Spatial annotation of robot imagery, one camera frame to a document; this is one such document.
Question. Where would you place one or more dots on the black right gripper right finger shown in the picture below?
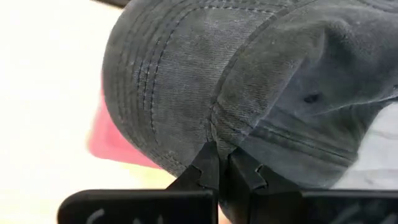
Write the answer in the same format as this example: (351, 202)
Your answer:
(311, 208)

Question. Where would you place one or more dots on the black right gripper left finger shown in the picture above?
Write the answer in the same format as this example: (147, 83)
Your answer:
(140, 207)

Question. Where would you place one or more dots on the dark grey baseball cap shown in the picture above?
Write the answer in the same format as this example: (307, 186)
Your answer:
(248, 77)

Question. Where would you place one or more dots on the pink plastic bin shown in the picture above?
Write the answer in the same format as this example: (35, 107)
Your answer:
(112, 146)

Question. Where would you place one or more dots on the black aluminium table frame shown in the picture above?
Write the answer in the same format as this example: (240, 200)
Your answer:
(115, 2)

